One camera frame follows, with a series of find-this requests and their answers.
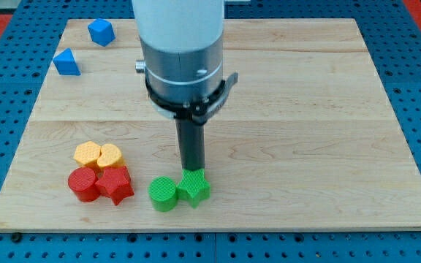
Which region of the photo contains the black clamp mount ring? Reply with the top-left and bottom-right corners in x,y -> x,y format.
145,72 -> 239,126

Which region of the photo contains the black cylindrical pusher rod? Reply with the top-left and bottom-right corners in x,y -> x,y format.
175,119 -> 205,171

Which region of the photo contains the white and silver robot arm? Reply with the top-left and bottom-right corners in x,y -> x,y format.
132,0 -> 238,171

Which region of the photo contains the green star block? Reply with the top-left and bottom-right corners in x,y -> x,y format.
176,168 -> 211,208

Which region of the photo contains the red star block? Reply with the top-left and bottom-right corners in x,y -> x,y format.
95,166 -> 134,206

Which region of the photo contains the blue triangle block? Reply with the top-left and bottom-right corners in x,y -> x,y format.
53,48 -> 81,76

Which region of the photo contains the green cylinder block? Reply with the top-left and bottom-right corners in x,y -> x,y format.
148,176 -> 178,212

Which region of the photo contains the yellow heart block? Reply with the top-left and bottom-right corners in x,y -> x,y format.
97,143 -> 126,169

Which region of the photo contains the yellow hexagon block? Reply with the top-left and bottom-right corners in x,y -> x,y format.
73,141 -> 101,172

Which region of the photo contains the wooden board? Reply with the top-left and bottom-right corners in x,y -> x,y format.
0,19 -> 421,233

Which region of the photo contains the red cylinder block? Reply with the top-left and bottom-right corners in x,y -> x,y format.
67,167 -> 100,202

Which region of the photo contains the blue cube block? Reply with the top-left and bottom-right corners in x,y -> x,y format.
88,18 -> 115,47

